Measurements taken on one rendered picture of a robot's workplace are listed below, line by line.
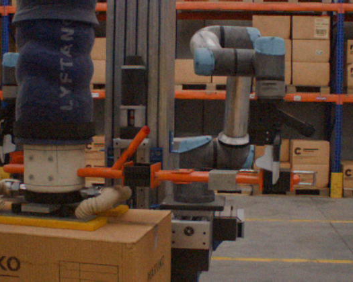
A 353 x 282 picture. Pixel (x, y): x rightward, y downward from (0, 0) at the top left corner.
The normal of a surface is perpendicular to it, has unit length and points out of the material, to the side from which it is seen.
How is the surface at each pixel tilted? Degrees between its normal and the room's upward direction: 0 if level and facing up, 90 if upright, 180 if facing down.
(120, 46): 90
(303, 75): 90
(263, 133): 89
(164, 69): 90
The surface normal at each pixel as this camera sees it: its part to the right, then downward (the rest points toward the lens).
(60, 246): -0.19, 0.06
